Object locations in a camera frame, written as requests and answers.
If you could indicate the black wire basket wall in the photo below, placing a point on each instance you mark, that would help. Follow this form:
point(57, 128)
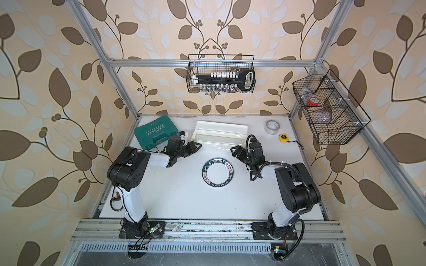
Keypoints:
point(339, 116)
point(206, 63)

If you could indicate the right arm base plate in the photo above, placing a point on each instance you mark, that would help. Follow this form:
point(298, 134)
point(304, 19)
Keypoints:
point(266, 231)

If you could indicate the green plastic tool case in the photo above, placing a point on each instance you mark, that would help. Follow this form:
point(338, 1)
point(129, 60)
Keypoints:
point(156, 132)

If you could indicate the white plastic wrap dispenser box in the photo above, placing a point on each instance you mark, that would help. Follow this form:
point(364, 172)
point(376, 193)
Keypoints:
point(220, 135)

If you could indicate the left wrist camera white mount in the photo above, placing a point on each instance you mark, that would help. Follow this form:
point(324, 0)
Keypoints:
point(183, 135)

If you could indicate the grey duct tape roll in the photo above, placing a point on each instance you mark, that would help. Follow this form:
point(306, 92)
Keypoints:
point(272, 127)

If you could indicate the red item in basket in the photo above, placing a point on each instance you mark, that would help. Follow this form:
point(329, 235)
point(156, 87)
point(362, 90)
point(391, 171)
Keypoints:
point(313, 102)

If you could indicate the black wire basket right wall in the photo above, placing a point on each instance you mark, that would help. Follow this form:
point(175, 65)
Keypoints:
point(339, 116)

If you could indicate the black wire basket back wall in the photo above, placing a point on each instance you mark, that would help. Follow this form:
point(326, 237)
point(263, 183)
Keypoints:
point(206, 63)

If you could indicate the white plate dark green rim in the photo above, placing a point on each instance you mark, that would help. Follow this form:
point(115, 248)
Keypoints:
point(217, 172)

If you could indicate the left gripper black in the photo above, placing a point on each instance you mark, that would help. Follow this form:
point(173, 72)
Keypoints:
point(192, 148)

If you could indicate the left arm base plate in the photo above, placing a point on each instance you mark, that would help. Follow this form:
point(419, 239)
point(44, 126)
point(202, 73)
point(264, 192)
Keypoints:
point(145, 228)

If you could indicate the black socket set holder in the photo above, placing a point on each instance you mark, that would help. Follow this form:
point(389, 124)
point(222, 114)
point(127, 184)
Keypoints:
point(234, 81)

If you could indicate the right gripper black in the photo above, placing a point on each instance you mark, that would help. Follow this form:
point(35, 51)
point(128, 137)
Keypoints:
point(239, 148)

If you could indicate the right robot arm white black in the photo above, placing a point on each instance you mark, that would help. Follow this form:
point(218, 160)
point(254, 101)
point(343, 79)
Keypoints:
point(298, 191)

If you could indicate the aluminium frame front rail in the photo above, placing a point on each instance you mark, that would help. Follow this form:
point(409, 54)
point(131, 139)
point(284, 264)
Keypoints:
point(183, 230)

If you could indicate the yellow tape measure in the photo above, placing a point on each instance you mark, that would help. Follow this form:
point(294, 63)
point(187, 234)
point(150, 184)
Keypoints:
point(284, 138)

